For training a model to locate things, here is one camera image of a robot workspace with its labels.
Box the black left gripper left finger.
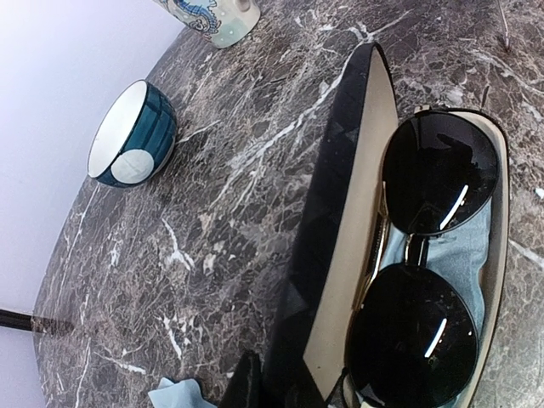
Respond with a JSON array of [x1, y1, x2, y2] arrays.
[[220, 351, 265, 408]]

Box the black checkered glasses case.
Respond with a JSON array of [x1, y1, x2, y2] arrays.
[[262, 42, 509, 407]]

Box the white seahorse mug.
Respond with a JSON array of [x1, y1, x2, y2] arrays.
[[156, 0, 261, 49]]

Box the left black frame post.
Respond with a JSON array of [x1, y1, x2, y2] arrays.
[[0, 309, 33, 332]]

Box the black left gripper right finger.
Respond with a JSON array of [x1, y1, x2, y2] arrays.
[[284, 366, 349, 408]]

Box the black aviator sunglasses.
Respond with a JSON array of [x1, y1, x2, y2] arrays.
[[345, 110, 499, 407]]

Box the light blue cloth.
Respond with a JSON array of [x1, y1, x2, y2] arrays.
[[360, 203, 492, 408], [148, 377, 204, 408]]

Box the white and navy bowl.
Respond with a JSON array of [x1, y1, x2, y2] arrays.
[[87, 79, 178, 188]]

